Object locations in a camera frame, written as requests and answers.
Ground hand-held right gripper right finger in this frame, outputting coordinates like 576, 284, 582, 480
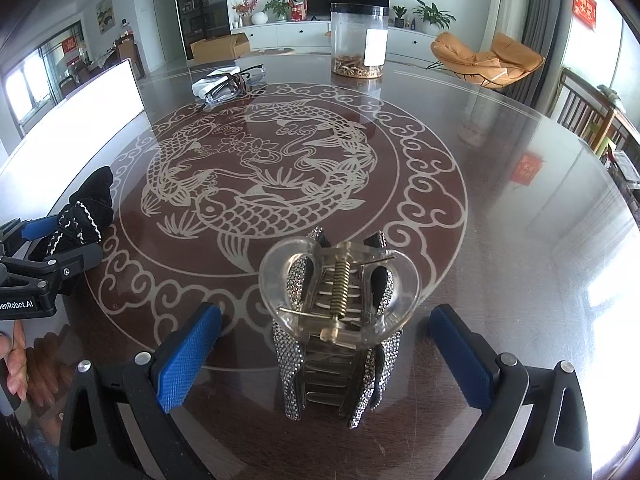
430, 304, 596, 480

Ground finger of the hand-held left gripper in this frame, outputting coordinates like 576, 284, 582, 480
0, 214, 63, 257
0, 243, 104, 281

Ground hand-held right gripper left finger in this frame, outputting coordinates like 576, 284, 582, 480
57, 302, 222, 480

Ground black scrunchie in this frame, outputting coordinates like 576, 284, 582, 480
42, 166, 115, 263

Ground rhinestone hair claw clip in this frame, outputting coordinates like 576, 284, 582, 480
259, 227, 416, 431

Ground person's left hand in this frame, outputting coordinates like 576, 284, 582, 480
0, 320, 29, 402

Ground white flat box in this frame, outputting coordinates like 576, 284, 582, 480
191, 66, 238, 96

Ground cardboard box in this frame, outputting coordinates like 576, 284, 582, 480
190, 32, 251, 65

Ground wooden chair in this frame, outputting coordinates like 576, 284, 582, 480
557, 67, 631, 156

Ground dark display cabinet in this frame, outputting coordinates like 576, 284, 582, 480
172, 0, 232, 48

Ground red flower vase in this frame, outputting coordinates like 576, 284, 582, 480
232, 0, 262, 27

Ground orange lounge chair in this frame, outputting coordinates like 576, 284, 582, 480
430, 31, 546, 91

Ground white television cabinet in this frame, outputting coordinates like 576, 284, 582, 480
230, 20, 451, 61

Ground green leafy potted plant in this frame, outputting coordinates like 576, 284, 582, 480
262, 0, 292, 23

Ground clear plastic jar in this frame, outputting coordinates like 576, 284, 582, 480
329, 3, 390, 81

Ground large green potted plant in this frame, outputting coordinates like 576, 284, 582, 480
412, 0, 457, 36

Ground grey curtain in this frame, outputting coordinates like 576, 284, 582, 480
515, 0, 576, 106

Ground red wall hanging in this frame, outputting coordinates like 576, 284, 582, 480
574, 0, 599, 31

